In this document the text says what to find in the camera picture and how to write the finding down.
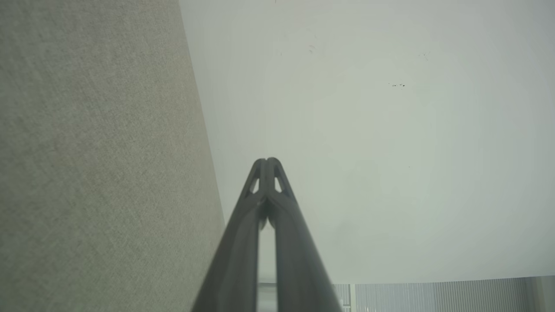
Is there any grey fabric sofa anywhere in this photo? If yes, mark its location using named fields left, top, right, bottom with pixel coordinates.
left=0, top=0, right=226, bottom=312

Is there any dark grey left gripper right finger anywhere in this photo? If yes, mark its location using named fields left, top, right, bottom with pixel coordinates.
left=266, top=157, right=343, bottom=312

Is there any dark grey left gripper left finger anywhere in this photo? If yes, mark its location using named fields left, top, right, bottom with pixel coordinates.
left=191, top=158, right=266, bottom=312

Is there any grey ribbed panel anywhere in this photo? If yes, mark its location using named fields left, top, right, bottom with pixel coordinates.
left=333, top=276, right=555, bottom=312

